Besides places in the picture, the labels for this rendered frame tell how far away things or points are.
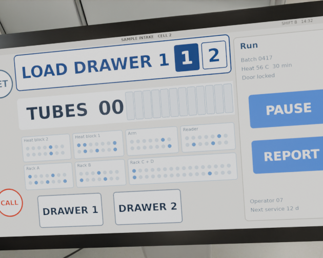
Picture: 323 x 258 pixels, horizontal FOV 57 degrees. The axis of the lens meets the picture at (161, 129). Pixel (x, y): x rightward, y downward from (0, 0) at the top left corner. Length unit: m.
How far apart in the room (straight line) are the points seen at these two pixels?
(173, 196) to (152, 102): 0.13
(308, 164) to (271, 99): 0.10
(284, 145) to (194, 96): 0.13
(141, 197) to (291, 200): 0.20
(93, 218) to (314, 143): 0.31
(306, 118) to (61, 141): 0.33
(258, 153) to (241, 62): 0.12
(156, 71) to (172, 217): 0.20
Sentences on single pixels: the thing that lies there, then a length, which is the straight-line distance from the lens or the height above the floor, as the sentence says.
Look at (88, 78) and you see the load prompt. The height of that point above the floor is 1.14.
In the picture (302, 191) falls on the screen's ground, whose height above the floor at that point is 1.01.
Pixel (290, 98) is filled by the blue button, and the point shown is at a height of 1.11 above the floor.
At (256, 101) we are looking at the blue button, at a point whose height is 1.11.
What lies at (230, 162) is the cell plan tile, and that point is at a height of 1.05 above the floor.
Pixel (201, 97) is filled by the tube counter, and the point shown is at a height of 1.11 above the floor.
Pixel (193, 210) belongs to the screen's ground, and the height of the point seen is 1.00.
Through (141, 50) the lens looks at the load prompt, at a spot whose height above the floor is 1.17.
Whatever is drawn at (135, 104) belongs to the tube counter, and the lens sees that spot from 0.40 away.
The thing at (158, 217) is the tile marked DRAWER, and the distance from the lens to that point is 0.42.
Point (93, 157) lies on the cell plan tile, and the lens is 0.42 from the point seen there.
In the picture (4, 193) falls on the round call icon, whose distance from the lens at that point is 0.49.
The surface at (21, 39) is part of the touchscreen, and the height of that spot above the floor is 1.19.
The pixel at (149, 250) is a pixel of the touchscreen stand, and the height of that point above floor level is 0.73.
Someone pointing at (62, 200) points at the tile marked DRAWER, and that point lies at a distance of 0.45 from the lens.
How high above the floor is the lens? 1.35
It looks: 41 degrees down
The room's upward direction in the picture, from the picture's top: 9 degrees counter-clockwise
